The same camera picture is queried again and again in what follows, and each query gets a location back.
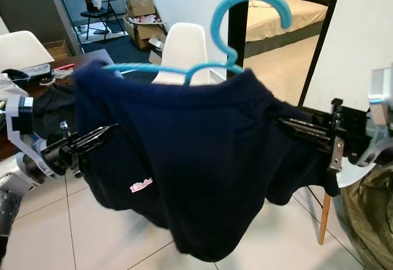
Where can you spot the large cardboard box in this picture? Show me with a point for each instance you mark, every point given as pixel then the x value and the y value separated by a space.
pixel 147 6

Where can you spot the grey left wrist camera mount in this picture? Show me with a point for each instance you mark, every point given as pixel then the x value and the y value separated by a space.
pixel 24 116

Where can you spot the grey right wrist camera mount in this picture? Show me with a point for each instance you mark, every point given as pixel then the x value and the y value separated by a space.
pixel 382 98

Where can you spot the open cardboard box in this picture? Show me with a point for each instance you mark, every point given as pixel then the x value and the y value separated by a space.
pixel 155 46

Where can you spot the black cloth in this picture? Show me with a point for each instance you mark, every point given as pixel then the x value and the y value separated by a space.
pixel 55 107

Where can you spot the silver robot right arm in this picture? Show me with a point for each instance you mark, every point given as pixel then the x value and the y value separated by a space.
pixel 382 150

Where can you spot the black folding chair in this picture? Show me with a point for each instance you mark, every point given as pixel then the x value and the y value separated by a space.
pixel 101 13

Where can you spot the small cardboard box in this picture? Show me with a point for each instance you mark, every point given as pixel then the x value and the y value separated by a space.
pixel 58 49

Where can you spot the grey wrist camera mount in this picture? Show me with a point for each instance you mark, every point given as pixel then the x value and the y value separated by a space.
pixel 382 98
pixel 24 116

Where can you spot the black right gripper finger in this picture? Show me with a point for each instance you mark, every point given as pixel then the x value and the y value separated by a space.
pixel 310 127
pixel 316 144

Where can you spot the grey case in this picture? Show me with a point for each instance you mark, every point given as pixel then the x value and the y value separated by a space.
pixel 31 73

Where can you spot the red pen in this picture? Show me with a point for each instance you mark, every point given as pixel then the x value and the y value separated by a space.
pixel 65 67

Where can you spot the bed with beige cover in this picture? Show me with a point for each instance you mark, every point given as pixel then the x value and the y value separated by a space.
pixel 307 15

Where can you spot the navy garment with pink logo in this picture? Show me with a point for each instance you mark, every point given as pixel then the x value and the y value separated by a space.
pixel 190 153

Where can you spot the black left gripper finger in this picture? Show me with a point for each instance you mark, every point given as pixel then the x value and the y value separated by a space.
pixel 92 149
pixel 97 136

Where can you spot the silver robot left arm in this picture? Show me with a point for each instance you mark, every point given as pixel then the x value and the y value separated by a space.
pixel 15 184

